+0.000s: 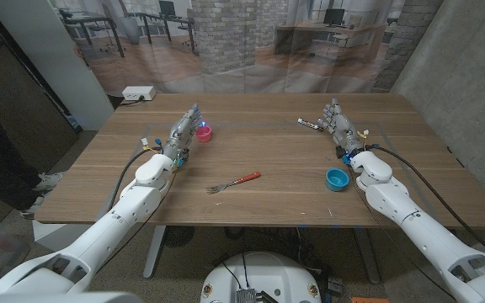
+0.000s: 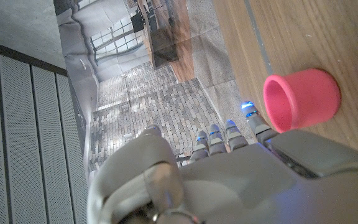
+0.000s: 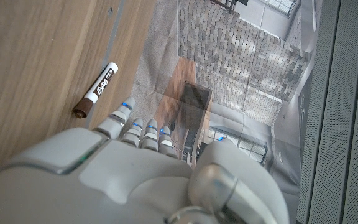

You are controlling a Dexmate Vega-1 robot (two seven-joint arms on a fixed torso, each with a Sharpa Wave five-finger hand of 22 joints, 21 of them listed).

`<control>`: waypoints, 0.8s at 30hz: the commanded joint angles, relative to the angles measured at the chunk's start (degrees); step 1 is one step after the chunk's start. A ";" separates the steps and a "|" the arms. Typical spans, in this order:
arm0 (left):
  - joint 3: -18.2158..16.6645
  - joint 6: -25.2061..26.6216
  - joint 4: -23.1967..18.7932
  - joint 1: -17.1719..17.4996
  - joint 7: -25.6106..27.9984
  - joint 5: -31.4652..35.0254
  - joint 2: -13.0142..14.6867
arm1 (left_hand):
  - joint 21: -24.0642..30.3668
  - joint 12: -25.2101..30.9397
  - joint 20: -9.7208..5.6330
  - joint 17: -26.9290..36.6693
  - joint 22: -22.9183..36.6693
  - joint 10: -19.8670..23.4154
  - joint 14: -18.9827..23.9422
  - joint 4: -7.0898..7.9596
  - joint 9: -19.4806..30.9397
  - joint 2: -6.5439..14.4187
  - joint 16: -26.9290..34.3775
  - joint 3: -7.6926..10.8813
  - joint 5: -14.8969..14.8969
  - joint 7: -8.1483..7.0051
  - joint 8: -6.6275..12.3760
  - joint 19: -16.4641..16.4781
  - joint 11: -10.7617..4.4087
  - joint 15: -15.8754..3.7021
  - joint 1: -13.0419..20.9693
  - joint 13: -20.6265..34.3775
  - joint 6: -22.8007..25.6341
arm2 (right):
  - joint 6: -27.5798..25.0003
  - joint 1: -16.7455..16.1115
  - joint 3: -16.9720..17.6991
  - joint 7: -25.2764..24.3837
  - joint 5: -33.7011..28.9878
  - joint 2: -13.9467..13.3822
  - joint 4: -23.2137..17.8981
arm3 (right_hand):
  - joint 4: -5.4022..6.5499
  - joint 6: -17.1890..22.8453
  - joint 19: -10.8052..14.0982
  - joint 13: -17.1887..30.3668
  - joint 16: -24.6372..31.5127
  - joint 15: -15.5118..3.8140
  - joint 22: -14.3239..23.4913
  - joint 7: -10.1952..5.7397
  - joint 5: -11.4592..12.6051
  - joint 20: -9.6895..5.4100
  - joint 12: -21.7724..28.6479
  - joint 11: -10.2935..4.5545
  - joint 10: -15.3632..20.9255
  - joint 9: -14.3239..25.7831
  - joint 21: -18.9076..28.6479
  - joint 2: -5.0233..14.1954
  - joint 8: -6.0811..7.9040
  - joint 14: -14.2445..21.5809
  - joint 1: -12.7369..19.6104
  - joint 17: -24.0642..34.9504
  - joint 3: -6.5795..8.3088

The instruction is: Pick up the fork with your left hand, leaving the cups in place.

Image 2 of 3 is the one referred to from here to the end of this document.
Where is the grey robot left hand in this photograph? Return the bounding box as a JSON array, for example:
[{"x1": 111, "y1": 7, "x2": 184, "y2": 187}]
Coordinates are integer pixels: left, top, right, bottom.
[{"x1": 87, "y1": 101, "x2": 358, "y2": 224}]

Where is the pink plastic cup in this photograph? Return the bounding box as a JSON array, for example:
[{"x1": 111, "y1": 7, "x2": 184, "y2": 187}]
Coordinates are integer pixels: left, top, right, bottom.
[{"x1": 263, "y1": 68, "x2": 342, "y2": 134}]

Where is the grey perforated wall panel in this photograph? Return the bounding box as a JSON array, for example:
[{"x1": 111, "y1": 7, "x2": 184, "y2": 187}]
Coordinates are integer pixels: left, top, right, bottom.
[{"x1": 0, "y1": 37, "x2": 89, "y2": 224}]

